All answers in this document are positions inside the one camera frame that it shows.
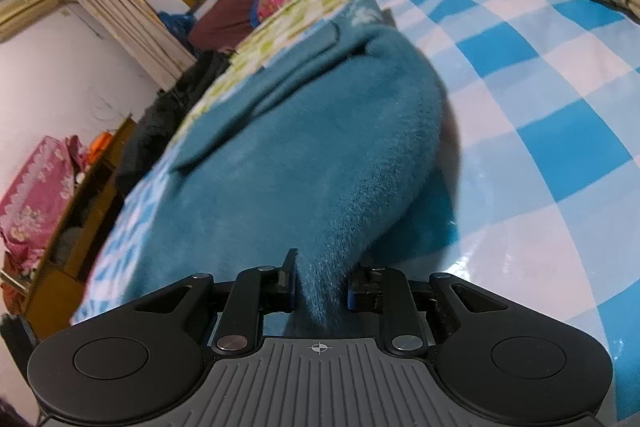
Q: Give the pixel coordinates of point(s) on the blue bag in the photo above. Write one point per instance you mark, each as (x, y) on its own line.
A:
(177, 24)

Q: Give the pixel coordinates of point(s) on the teal fuzzy sweater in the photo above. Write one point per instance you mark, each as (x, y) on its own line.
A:
(300, 157)

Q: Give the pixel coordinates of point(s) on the wooden cabinet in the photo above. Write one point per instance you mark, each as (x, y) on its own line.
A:
(95, 187)

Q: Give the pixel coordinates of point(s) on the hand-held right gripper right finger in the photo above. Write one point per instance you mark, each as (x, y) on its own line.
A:
(351, 294)

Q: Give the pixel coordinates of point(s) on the beige curtain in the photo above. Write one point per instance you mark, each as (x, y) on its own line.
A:
(125, 17)

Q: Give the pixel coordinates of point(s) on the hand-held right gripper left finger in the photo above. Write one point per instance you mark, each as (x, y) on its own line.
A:
(286, 282)

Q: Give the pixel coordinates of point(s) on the black jacket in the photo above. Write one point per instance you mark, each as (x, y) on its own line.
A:
(165, 112)

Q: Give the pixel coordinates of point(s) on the orange cloth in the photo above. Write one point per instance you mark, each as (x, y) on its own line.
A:
(100, 144)

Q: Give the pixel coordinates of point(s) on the pink floral cover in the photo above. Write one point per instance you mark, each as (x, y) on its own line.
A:
(35, 192)

